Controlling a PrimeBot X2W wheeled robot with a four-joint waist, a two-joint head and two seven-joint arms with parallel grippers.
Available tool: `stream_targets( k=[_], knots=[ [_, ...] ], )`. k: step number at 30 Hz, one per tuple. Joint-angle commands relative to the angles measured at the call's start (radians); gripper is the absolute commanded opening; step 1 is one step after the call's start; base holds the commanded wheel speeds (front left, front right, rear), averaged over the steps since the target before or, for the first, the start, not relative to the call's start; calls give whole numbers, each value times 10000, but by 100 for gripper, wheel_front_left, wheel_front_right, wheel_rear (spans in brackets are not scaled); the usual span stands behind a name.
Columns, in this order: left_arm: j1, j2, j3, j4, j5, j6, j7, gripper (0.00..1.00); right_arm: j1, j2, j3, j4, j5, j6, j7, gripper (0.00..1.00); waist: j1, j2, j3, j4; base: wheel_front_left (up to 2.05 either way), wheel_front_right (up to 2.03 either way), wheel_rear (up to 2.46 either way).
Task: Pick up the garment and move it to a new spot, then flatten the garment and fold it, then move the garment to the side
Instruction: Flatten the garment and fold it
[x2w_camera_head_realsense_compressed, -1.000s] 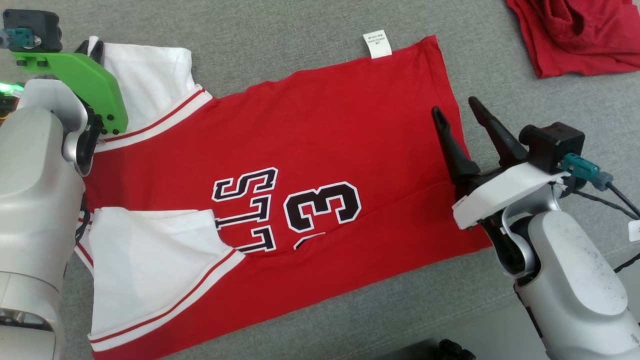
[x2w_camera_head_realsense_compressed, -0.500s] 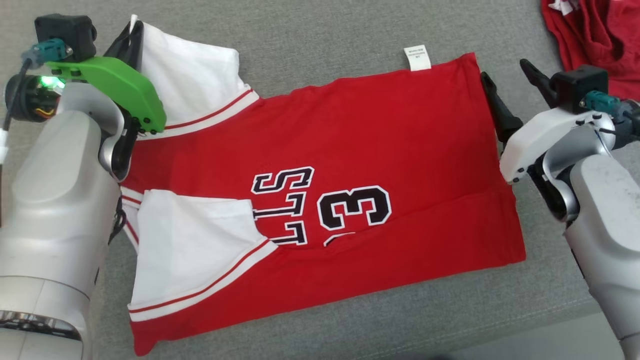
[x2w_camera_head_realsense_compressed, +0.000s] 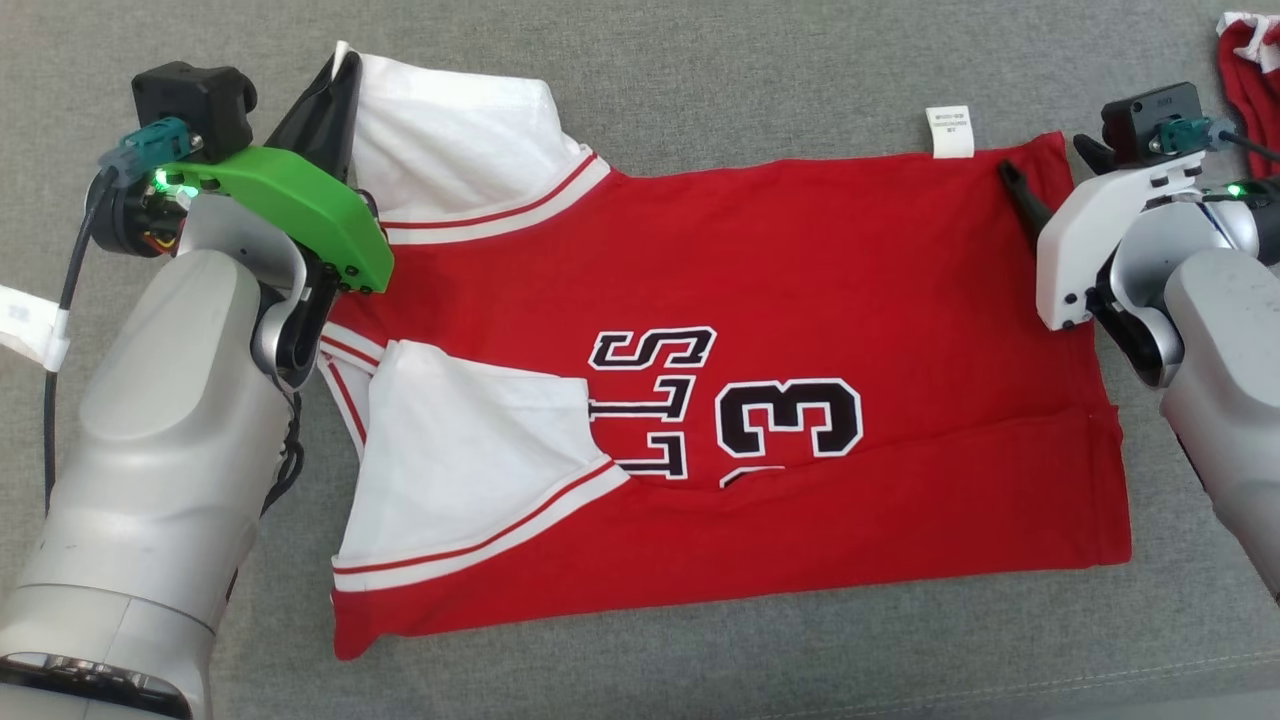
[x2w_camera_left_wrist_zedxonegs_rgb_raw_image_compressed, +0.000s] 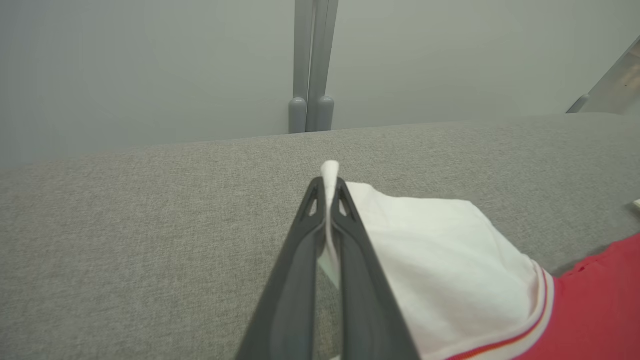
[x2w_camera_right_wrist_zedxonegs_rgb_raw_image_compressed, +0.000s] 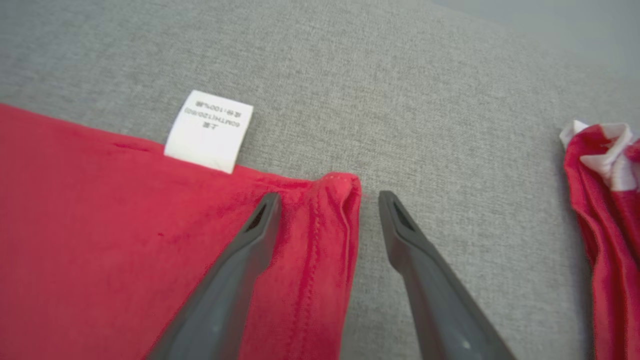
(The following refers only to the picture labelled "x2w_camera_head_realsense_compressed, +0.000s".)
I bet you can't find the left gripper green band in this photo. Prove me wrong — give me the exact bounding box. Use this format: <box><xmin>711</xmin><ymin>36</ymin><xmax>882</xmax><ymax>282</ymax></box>
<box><xmin>152</xmin><ymin>52</ymin><xmax>395</xmax><ymax>296</ymax></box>

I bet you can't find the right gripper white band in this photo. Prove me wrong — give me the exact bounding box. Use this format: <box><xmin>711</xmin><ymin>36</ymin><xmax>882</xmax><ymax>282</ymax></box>
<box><xmin>998</xmin><ymin>153</ymin><xmax>1217</xmax><ymax>332</ymax></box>

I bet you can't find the red white number jersey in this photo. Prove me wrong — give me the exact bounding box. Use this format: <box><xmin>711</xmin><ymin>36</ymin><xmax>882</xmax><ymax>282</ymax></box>
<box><xmin>318</xmin><ymin>40</ymin><xmax>1133</xmax><ymax>661</ymax></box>

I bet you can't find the red shorts white stripe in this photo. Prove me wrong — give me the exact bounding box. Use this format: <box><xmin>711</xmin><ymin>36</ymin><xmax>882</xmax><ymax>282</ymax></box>
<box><xmin>1215</xmin><ymin>12</ymin><xmax>1280</xmax><ymax>152</ymax></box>

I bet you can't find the grey fabric sofa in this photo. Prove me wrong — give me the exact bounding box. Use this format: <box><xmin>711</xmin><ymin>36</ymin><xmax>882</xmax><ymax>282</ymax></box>
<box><xmin>0</xmin><ymin>0</ymin><xmax>1280</xmax><ymax>720</ymax></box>

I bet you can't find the right camera cable teal plug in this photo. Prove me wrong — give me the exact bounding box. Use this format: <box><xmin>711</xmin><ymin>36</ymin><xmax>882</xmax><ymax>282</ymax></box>
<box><xmin>1150</xmin><ymin>114</ymin><xmax>1280</xmax><ymax>167</ymax></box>

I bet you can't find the camera cable teal plug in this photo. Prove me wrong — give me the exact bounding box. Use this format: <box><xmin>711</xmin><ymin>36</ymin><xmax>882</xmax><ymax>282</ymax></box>
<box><xmin>1150</xmin><ymin>114</ymin><xmax>1280</xmax><ymax>167</ymax></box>
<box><xmin>42</xmin><ymin>116</ymin><xmax>202</xmax><ymax>517</ymax></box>

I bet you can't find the left camera cable teal plug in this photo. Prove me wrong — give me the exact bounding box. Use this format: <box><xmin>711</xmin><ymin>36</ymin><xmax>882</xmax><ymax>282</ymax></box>
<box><xmin>42</xmin><ymin>116</ymin><xmax>202</xmax><ymax>517</ymax></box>

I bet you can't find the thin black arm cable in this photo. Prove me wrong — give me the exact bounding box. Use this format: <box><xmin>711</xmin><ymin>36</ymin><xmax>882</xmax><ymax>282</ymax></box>
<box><xmin>260</xmin><ymin>388</ymin><xmax>307</xmax><ymax>517</ymax></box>

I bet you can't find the white cable label tag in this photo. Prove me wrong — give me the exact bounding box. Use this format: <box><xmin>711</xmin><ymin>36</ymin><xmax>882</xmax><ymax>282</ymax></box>
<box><xmin>0</xmin><ymin>285</ymin><xmax>73</xmax><ymax>373</ymax></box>

